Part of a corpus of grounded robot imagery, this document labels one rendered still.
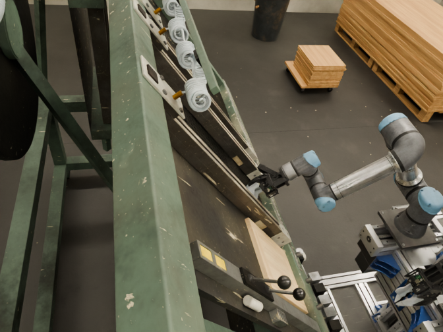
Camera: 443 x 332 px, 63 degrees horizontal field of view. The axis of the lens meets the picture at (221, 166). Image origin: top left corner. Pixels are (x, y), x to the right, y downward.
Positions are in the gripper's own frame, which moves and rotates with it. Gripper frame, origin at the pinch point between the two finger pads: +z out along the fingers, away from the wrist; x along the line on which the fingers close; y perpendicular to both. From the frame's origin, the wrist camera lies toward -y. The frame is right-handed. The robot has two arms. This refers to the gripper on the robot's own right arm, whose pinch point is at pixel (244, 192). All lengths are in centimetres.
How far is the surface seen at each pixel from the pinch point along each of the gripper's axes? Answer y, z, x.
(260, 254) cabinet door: 33.0, 1.3, -2.0
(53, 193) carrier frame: -100, 145, 15
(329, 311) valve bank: 41, -5, 59
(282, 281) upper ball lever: 60, -10, -31
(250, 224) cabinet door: 19.1, 1.4, -2.5
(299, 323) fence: 56, 1, 16
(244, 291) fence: 57, 2, -29
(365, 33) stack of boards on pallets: -347, -186, 229
